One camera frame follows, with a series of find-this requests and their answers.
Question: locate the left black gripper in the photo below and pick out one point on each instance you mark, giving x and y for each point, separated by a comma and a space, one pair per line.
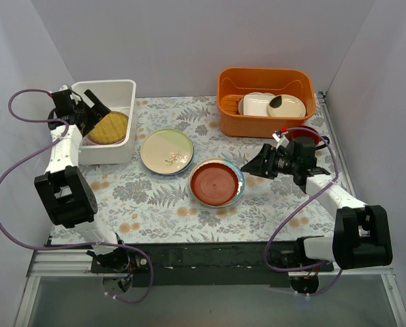
86, 114

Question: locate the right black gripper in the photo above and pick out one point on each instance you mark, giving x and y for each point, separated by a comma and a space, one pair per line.
266, 162

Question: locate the cream and blue plate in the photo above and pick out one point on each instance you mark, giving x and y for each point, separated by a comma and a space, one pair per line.
235, 168

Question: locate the woven bamboo pattern plate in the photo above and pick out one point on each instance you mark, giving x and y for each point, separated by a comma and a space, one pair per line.
109, 127

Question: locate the pink round plate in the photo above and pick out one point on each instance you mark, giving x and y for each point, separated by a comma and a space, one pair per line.
119, 140

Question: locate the red-brown scalloped plate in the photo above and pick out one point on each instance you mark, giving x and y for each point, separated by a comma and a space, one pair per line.
214, 184

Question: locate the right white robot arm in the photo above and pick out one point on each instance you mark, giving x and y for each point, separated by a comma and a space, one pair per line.
361, 236

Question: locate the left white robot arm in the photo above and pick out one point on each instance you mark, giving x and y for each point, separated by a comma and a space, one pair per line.
64, 192

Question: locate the white plastic bin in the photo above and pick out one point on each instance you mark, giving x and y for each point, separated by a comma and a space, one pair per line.
112, 139

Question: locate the orange plastic bin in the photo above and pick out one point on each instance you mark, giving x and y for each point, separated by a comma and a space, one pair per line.
236, 82

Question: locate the red and black mug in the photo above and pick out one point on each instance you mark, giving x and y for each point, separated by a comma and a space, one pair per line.
309, 132

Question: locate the white rectangular dish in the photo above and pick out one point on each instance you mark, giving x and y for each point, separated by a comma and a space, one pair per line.
255, 104

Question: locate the cream plate with black mark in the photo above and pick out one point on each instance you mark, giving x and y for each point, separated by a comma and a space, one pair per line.
286, 106

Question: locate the floral patterned table mat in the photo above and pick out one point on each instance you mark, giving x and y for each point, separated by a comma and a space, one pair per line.
144, 207

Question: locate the cream green floral plate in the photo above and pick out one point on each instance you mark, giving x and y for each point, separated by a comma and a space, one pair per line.
167, 151

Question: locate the blue plate under cream plate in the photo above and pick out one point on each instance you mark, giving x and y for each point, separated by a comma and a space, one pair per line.
186, 168

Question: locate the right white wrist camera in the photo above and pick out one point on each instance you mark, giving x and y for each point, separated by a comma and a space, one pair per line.
281, 138

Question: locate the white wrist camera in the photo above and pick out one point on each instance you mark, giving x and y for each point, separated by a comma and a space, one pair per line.
281, 138
65, 91

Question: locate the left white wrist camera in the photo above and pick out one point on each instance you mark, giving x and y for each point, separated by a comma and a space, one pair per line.
65, 91

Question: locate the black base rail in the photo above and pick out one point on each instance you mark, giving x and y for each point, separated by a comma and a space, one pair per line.
189, 264

